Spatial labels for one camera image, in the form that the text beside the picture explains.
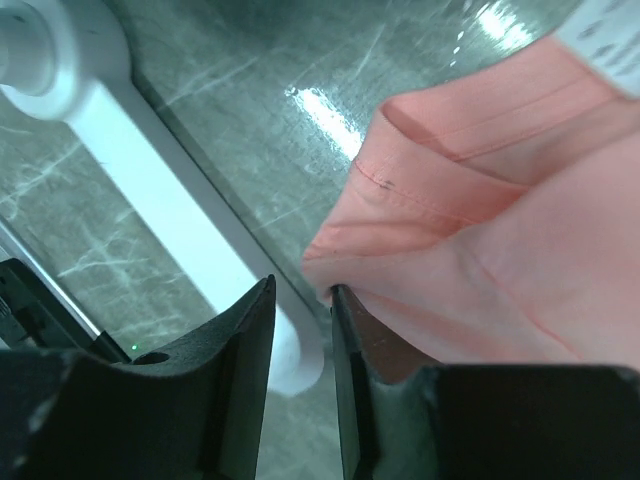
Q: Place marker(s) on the salmon pink t shirt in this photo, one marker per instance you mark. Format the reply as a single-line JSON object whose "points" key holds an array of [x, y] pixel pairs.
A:
{"points": [[495, 218]]}

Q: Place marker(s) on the white clothes rack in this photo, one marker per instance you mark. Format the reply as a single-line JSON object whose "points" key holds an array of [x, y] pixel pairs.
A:
{"points": [[69, 61]]}

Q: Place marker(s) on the black base beam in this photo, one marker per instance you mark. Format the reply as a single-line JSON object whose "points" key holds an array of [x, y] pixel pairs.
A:
{"points": [[32, 317]]}

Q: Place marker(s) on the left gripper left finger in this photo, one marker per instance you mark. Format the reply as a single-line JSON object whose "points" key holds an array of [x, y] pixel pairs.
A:
{"points": [[192, 409]]}

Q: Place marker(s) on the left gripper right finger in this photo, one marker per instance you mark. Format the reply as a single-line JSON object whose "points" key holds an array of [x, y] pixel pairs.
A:
{"points": [[403, 415]]}

